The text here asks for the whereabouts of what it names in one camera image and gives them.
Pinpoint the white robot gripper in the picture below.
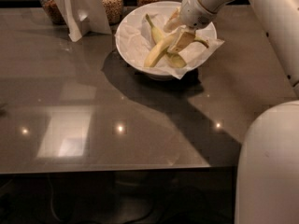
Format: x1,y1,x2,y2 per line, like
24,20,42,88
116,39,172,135
164,0,216,54

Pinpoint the yellow banana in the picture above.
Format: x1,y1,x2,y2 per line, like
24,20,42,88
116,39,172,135
144,32,209,68

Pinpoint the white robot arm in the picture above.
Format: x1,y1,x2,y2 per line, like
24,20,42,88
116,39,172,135
176,0,299,224

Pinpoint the white ceramic bowl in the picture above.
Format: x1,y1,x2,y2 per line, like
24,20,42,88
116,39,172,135
114,1,218,81

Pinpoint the greenish banana underneath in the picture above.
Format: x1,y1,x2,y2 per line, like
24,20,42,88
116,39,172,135
144,15,186,68

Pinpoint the white paper bowl liner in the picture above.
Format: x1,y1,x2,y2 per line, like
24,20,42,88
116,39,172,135
116,13,225,80

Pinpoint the glass jar of nuts middle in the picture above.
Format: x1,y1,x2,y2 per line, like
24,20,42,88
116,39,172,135
102,0,123,25

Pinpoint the glass jar of nuts left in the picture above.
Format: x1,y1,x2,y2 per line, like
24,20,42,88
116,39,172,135
39,0,65,25

